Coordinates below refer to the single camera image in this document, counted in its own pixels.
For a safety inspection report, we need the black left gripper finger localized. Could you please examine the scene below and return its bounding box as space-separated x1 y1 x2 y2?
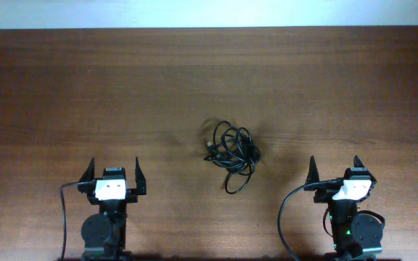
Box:
79 157 95 183
135 157 147 195

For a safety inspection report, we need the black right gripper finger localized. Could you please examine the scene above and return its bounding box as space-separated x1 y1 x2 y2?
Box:
305 156 320 185
353 155 377 183

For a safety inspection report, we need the black USB cable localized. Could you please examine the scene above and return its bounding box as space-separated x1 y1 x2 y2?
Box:
203 120 263 195

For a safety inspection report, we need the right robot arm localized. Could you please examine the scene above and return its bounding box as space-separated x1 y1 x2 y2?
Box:
305 156 385 260

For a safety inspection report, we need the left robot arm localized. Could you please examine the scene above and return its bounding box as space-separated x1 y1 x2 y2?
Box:
78 159 147 261

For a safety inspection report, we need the left camera black cable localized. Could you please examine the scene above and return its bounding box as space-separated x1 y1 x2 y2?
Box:
60 181 96 261

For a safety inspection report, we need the camera black cable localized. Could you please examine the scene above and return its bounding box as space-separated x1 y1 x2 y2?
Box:
60 181 96 261
276 178 344 261

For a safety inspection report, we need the right camera black cable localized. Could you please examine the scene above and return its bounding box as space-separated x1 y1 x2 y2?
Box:
276 178 344 261

